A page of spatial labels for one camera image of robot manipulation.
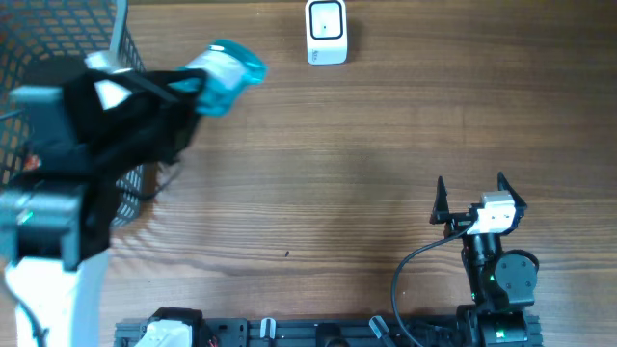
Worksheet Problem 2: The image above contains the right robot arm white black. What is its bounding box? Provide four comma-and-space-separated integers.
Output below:
430, 173, 540, 346

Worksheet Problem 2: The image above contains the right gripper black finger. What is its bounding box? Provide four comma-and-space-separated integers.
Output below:
497, 172, 527, 208
433, 176, 449, 216

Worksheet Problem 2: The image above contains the blue mouthwash bottle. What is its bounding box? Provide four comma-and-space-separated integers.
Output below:
168, 40, 268, 118

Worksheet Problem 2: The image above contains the white barcode scanner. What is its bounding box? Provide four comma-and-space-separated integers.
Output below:
305, 0, 348, 66

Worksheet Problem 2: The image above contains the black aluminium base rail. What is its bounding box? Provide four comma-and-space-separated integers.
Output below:
114, 315, 543, 347

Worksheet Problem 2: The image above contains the black mesh plastic basket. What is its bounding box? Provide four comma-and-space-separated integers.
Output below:
0, 0, 148, 228

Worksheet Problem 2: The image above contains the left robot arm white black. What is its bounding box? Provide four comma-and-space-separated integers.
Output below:
1, 56, 207, 346

